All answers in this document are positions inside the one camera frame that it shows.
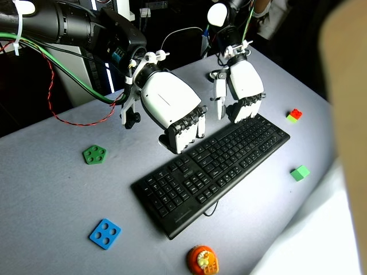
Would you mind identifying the green pentagon block with holes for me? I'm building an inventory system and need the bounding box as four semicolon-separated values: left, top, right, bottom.
83;145;107;166

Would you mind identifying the thick green cable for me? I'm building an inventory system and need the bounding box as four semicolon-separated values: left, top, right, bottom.
0;32;127;105

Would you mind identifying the person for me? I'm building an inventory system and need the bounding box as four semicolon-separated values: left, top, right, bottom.
253;0;290;41

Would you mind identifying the white sheet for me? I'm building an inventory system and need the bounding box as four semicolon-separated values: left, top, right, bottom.
249;160;362;275

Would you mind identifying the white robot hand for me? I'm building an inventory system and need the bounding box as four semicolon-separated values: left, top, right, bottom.
208;57;267;124
139;68;208;155

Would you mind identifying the thin white cable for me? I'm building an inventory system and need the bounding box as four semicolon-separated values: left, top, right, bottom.
160;26;205;52

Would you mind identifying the beige blurred panel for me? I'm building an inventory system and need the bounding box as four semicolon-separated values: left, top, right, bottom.
319;0;367;275

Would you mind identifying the green cube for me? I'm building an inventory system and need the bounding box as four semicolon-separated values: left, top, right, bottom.
290;165;311;182

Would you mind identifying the black keyboard cable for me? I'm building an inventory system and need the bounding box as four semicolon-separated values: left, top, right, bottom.
202;200;220;218

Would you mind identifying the blue square block with holes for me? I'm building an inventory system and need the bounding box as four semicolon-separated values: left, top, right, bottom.
88;218;122;251

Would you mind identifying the red and black twisted cable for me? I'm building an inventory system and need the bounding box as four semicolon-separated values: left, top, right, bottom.
0;41;127;127

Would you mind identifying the black computer keyboard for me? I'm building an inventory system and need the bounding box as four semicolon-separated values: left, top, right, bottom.
130;113;291;241

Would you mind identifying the orange toy cake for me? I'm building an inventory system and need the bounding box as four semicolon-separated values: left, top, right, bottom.
186;245;220;275

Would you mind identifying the white zip tie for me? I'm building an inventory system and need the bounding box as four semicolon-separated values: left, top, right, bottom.
11;0;24;57

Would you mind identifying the thin green arm cable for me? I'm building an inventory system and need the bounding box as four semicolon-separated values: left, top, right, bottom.
242;0;256;44

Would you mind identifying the grey adapter with blue plug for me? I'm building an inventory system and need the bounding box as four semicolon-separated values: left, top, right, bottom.
200;27;212;57

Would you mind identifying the grey table cloth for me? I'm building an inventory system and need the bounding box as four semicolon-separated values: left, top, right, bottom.
0;45;342;275

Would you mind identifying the white computer case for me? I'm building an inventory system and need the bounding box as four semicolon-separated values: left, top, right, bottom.
42;42;115;107

